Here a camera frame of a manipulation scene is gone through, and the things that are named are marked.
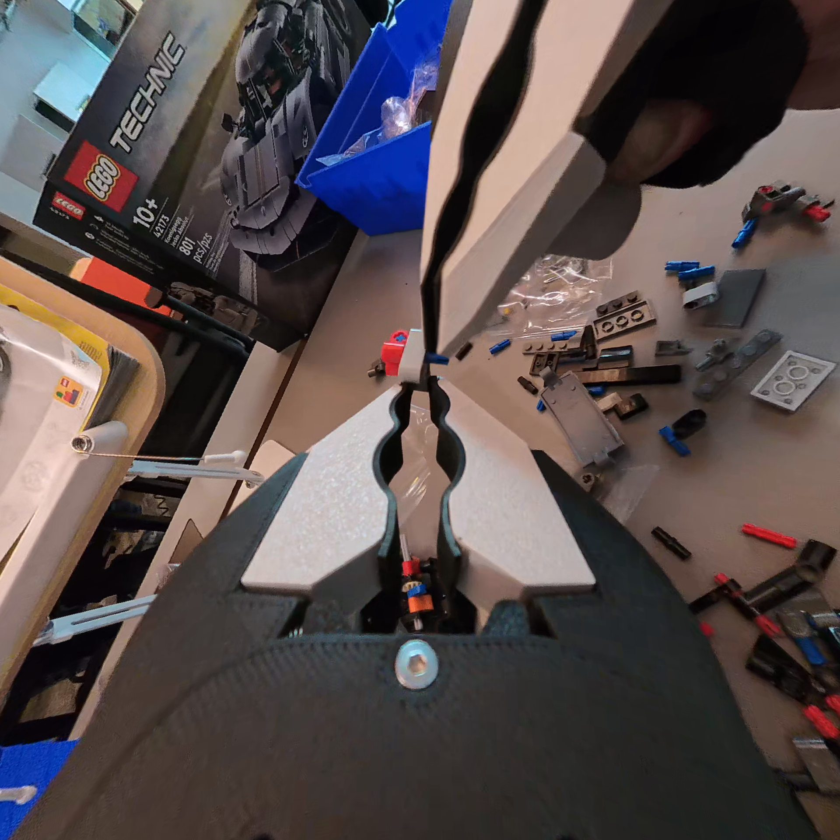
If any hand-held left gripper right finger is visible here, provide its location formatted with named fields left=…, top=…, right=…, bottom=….
left=427, top=379, right=597, bottom=621

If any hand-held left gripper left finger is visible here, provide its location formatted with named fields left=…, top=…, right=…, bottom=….
left=241, top=384, right=411, bottom=623

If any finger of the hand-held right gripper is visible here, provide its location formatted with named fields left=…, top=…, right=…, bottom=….
left=419, top=0, right=549, bottom=352
left=436, top=0, right=678, bottom=355

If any partly built lego engine block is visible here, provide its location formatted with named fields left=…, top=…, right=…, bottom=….
left=397, top=535, right=441, bottom=634

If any dark grey lego panel assembly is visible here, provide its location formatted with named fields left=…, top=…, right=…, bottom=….
left=537, top=366, right=626, bottom=472

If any light grey red lego subassembly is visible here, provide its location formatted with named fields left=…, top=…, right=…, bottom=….
left=367, top=327, right=429, bottom=387

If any pile of lego pieces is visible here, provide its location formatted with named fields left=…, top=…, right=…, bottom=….
left=489, top=180, right=840, bottom=798

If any black lego set box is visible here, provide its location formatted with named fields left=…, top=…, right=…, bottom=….
left=33, top=0, right=395, bottom=352

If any lego instruction booklet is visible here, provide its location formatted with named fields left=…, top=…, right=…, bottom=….
left=0, top=285, right=142, bottom=526

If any person's right hand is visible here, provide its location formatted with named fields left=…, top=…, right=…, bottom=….
left=604, top=101, right=715, bottom=186

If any clear bag in bin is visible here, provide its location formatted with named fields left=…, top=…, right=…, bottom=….
left=318, top=46, right=441, bottom=165

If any small empty clear bag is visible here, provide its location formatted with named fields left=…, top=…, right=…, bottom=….
left=581, top=462, right=660, bottom=522

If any blue plastic bin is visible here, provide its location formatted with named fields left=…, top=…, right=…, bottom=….
left=295, top=0, right=454, bottom=237

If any small clear zip bag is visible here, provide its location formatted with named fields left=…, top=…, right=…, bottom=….
left=499, top=255, right=614, bottom=319

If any metal page holder wire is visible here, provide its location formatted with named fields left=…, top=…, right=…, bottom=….
left=71, top=433, right=249, bottom=467

